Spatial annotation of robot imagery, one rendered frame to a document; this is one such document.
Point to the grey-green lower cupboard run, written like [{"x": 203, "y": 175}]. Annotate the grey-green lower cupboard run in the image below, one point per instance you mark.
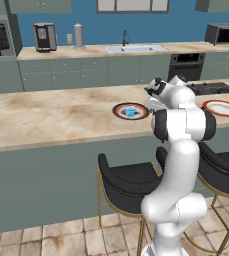
[
  {"x": 92, "y": 71},
  {"x": 222, "y": 65}
]

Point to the grey-green island base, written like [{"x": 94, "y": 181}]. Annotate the grey-green island base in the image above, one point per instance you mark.
[{"x": 46, "y": 186}]

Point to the black hob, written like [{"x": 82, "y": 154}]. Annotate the black hob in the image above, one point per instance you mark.
[{"x": 212, "y": 88}]

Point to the window with grey frame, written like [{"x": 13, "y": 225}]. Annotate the window with grey frame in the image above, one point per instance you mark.
[{"x": 132, "y": 5}]

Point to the steel sink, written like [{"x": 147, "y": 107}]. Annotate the steel sink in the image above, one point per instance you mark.
[{"x": 136, "y": 48}]

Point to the black tap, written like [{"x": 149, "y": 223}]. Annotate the black tap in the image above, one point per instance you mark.
[{"x": 124, "y": 38}]

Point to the grey-green tall cupboard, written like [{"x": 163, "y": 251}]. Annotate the grey-green tall cupboard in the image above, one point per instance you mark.
[{"x": 2, "y": 75}]

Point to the black and red rimmed plate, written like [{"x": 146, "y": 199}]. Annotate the black and red rimmed plate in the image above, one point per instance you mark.
[{"x": 119, "y": 110}]

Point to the grey-green upper cupboards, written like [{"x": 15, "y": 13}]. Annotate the grey-green upper cupboards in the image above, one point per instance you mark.
[
  {"x": 36, "y": 6},
  {"x": 219, "y": 5}
]

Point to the blue yogurt container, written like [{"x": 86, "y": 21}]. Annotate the blue yogurt container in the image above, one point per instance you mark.
[{"x": 131, "y": 112}]

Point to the white wall socket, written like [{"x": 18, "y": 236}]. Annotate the white wall socket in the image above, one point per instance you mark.
[{"x": 69, "y": 38}]

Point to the grey paper towel roll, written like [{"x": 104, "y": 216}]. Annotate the grey paper towel roll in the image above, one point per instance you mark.
[{"x": 78, "y": 36}]

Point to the black built-in oven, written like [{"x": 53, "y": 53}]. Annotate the black built-in oven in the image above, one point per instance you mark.
[{"x": 186, "y": 66}]

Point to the grey toaster oven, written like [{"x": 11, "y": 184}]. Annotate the grey toaster oven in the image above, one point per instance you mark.
[{"x": 223, "y": 34}]

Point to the silver coffee machine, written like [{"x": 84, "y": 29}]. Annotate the silver coffee machine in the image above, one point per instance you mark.
[{"x": 44, "y": 36}]

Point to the black bar stool gold legs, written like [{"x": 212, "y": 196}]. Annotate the black bar stool gold legs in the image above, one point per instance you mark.
[
  {"x": 129, "y": 186},
  {"x": 222, "y": 173}
]

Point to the red rimmed white plate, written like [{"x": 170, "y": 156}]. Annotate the red rimmed white plate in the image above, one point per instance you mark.
[{"x": 223, "y": 108}]

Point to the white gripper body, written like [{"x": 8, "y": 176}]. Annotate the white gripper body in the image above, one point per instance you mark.
[{"x": 151, "y": 103}]

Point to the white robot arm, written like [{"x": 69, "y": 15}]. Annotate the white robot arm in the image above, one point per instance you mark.
[{"x": 181, "y": 156}]

